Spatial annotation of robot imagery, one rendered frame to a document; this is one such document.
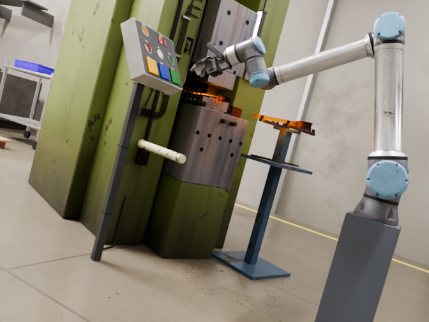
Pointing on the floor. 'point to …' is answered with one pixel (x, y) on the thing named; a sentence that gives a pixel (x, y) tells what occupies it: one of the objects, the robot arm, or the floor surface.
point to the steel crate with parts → (17, 99)
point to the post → (117, 172)
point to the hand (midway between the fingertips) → (192, 68)
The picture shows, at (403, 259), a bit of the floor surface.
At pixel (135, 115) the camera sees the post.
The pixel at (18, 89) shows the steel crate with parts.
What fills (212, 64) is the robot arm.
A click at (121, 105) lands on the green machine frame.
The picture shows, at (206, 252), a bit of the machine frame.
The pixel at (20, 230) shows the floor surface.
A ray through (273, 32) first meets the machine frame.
